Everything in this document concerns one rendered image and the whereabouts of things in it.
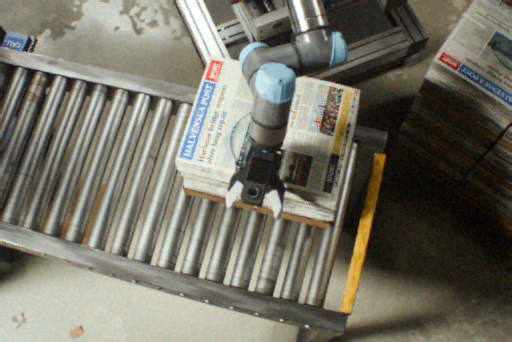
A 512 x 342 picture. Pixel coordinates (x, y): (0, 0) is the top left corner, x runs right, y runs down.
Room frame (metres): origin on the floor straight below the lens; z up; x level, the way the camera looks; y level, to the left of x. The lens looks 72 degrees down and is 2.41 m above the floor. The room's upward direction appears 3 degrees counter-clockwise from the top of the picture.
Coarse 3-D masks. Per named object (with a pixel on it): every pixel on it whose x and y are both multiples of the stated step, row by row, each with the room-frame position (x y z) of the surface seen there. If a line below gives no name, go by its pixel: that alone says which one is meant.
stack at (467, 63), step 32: (480, 0) 1.03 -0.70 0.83; (480, 32) 0.92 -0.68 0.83; (448, 64) 0.82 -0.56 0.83; (480, 64) 0.81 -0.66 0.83; (416, 96) 0.83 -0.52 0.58; (448, 96) 0.78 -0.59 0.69; (480, 96) 0.73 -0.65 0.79; (448, 128) 0.74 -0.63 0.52; (448, 160) 0.71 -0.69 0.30; (480, 160) 0.66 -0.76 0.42; (448, 192) 0.67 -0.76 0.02; (480, 192) 0.60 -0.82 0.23
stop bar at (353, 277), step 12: (384, 156) 0.55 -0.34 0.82; (372, 168) 0.52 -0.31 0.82; (372, 180) 0.49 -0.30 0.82; (372, 192) 0.46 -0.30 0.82; (372, 204) 0.42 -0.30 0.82; (372, 216) 0.39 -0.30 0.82; (360, 228) 0.36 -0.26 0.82; (360, 240) 0.33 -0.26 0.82; (360, 252) 0.30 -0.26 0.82; (360, 264) 0.27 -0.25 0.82; (348, 276) 0.24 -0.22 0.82; (348, 288) 0.21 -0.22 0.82; (348, 300) 0.18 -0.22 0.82; (348, 312) 0.15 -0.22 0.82
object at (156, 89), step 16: (0, 48) 0.95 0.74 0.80; (16, 64) 0.90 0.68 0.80; (32, 64) 0.89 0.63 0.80; (48, 64) 0.89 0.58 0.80; (64, 64) 0.88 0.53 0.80; (80, 64) 0.88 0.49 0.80; (96, 80) 0.82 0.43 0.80; (112, 80) 0.82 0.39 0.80; (128, 80) 0.82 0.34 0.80; (144, 80) 0.81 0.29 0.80; (160, 80) 0.81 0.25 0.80; (112, 96) 0.81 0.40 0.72; (160, 96) 0.76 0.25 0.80; (176, 96) 0.76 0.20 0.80; (192, 96) 0.76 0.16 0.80; (176, 112) 0.75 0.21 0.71; (368, 128) 0.64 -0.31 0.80; (368, 144) 0.59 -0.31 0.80; (384, 144) 0.59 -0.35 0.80; (368, 160) 0.59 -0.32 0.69
